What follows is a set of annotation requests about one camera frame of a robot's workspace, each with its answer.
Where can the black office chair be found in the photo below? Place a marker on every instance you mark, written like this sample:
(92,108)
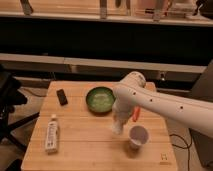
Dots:
(9,97)

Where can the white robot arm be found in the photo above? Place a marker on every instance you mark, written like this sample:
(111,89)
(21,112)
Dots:
(130,92)

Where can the wooden table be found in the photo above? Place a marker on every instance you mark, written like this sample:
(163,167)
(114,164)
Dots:
(86,141)

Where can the black rectangular block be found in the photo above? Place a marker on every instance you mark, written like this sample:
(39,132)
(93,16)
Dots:
(61,97)

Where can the orange carrot toy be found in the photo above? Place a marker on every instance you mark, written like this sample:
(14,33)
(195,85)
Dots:
(136,114)

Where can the white plastic bottle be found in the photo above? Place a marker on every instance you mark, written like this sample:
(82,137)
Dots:
(51,140)

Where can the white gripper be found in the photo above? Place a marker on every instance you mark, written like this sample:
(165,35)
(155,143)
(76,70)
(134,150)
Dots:
(122,113)

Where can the green ceramic bowl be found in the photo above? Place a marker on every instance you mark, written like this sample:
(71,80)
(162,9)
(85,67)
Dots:
(100,99)

